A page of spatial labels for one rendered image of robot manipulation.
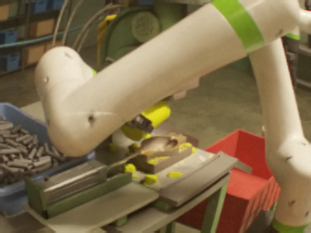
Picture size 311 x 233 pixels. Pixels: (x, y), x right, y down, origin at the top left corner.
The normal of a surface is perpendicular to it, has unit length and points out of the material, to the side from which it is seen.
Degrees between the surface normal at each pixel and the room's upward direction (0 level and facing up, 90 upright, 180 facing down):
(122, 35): 90
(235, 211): 90
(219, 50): 100
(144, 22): 90
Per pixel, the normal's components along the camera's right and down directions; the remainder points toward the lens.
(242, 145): -0.62, 0.23
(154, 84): 0.24, 0.55
